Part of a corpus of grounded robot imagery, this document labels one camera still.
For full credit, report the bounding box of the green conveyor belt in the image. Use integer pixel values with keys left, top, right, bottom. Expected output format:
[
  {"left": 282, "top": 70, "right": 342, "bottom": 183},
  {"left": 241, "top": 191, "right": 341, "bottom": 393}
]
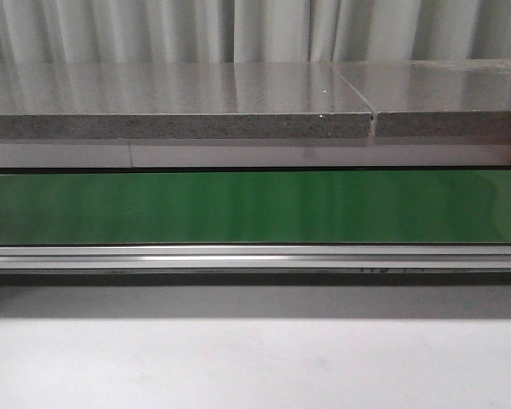
[{"left": 0, "top": 170, "right": 511, "bottom": 245}]

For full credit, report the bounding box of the grey speckled stone counter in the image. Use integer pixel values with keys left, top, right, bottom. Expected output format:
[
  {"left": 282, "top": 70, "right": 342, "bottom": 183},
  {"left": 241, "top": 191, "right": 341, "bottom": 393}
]
[{"left": 0, "top": 59, "right": 511, "bottom": 168}]

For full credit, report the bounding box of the white pleated curtain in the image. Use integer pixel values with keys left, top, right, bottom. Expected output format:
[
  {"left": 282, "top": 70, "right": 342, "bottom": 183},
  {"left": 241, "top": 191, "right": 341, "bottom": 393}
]
[{"left": 0, "top": 1, "right": 511, "bottom": 63}]

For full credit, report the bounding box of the aluminium conveyor frame rail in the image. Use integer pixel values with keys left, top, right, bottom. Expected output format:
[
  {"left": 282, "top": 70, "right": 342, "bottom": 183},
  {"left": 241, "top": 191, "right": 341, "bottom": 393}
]
[{"left": 0, "top": 244, "right": 511, "bottom": 277}]

